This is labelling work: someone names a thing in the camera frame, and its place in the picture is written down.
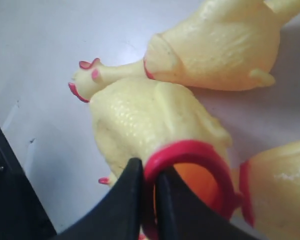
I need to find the black equipment at table edge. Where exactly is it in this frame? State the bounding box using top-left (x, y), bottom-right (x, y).
top-left (0, 128), bottom-right (57, 240)

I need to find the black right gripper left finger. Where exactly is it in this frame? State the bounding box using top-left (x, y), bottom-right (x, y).
top-left (54, 158), bottom-right (143, 240)

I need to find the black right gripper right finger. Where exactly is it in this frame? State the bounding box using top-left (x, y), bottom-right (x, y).
top-left (156, 167), bottom-right (255, 240)

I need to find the headless yellow chicken body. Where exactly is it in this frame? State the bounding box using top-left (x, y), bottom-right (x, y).
top-left (89, 77), bottom-right (240, 219)

